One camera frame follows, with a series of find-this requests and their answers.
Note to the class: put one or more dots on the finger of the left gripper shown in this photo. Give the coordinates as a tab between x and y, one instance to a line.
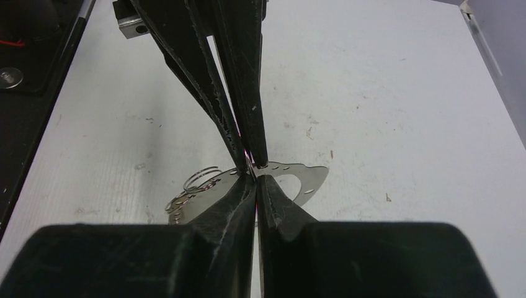
238	37

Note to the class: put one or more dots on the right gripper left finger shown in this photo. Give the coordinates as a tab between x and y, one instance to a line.
211	256

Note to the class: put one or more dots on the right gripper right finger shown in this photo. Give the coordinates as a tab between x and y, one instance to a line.
303	257

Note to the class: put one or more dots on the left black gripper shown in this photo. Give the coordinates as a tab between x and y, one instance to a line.
178	30

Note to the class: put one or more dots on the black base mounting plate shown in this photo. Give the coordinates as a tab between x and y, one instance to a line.
38	42

